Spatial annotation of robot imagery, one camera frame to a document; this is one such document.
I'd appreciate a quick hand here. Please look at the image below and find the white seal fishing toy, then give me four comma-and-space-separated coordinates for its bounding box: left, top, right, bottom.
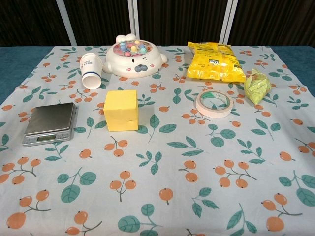
102, 34, 168, 78

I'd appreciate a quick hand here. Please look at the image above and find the floral fruit print tablecloth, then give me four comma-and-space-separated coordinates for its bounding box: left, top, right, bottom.
0, 45, 315, 236

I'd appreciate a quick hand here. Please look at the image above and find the pink tape roll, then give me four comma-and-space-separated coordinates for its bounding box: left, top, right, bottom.
195, 90, 232, 119

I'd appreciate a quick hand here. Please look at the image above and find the teal table cover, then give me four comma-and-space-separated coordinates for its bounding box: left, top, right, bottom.
0, 45, 55, 106

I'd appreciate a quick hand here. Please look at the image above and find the yellow snack bag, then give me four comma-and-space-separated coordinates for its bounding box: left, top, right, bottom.
187, 41, 247, 84

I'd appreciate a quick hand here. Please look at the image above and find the small green snack packet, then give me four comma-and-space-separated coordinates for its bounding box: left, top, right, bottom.
244, 68, 272, 106

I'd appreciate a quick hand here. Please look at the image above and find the silver digital kitchen scale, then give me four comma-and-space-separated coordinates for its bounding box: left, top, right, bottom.
22, 102, 75, 148

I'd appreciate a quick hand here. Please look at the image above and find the yellow foam cube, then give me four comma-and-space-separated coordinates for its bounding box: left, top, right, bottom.
103, 89, 139, 132

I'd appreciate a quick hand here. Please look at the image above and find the white paper cup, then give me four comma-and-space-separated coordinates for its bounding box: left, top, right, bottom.
80, 53, 103, 89

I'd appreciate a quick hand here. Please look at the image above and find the white partition frame post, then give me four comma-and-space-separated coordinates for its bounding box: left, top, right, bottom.
127, 0, 141, 40
220, 0, 238, 46
55, 0, 79, 46

